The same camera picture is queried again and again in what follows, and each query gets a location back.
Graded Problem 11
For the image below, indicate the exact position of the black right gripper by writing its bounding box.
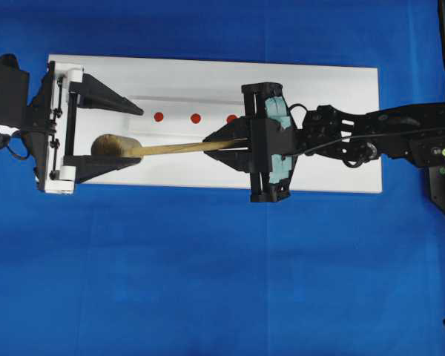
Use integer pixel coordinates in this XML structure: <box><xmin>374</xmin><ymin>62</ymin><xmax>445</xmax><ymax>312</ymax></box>
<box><xmin>203</xmin><ymin>82</ymin><xmax>297</xmax><ymax>202</ymax></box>

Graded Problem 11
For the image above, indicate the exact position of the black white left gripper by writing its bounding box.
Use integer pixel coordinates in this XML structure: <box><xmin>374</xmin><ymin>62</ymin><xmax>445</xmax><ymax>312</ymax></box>
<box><xmin>25</xmin><ymin>61</ymin><xmax>144</xmax><ymax>194</ymax></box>

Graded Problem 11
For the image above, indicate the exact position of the wooden mallet hammer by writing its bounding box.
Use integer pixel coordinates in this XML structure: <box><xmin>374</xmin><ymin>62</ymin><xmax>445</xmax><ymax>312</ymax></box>
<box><xmin>91</xmin><ymin>134</ymin><xmax>248</xmax><ymax>158</ymax></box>

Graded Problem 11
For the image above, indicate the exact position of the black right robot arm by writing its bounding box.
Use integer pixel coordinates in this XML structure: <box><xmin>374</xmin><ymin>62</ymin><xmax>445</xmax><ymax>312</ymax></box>
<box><xmin>205</xmin><ymin>82</ymin><xmax>445</xmax><ymax>214</ymax></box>

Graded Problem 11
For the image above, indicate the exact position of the red round mark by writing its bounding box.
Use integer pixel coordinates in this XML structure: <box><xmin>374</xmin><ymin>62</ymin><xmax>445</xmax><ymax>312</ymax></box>
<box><xmin>154</xmin><ymin>112</ymin><xmax>164</xmax><ymax>122</ymax></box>
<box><xmin>226</xmin><ymin>114</ymin><xmax>238</xmax><ymax>123</ymax></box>
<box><xmin>190</xmin><ymin>113</ymin><xmax>201</xmax><ymax>124</ymax></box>

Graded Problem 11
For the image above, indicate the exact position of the white board with red marks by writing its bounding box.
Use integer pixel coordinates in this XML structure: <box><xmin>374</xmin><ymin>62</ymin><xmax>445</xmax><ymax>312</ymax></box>
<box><xmin>48</xmin><ymin>54</ymin><xmax>383</xmax><ymax>194</ymax></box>

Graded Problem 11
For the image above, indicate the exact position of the blue table mat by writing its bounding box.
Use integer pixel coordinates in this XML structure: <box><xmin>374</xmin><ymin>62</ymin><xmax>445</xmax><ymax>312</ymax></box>
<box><xmin>0</xmin><ymin>1</ymin><xmax>445</xmax><ymax>355</ymax></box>

